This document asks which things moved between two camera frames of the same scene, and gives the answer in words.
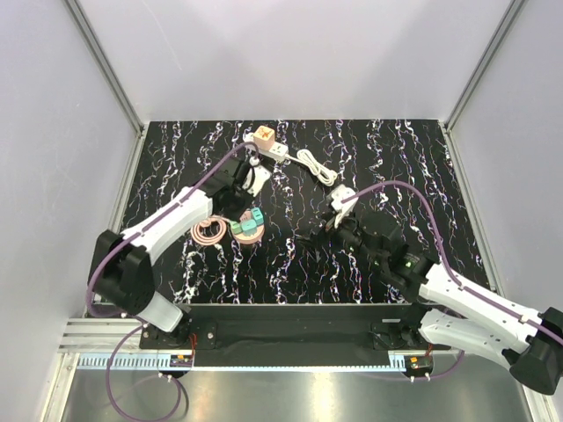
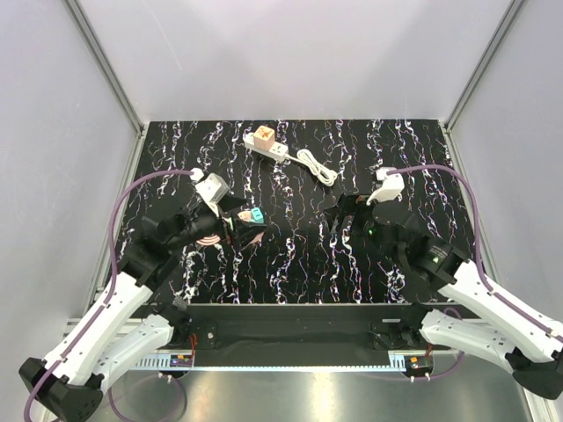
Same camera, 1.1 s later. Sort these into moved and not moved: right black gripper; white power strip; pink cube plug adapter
Moved: right black gripper
Not moved: pink cube plug adapter; white power strip
